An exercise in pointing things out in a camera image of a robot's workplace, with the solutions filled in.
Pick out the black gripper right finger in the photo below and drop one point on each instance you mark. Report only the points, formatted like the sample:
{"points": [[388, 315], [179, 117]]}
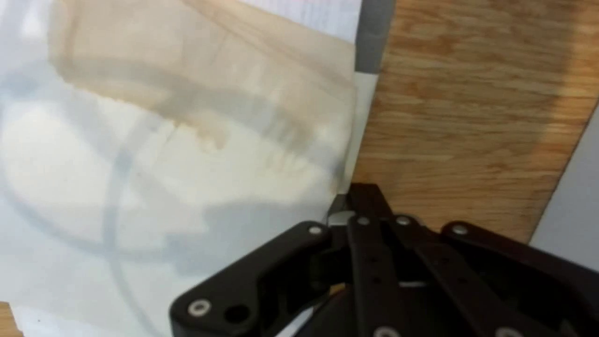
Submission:
{"points": [[450, 282]]}

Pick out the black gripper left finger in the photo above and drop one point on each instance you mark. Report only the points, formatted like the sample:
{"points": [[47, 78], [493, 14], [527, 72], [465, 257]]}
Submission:
{"points": [[263, 287]]}

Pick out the wooden workbench top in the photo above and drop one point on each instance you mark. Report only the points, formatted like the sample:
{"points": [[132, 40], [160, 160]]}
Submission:
{"points": [[469, 113]]}

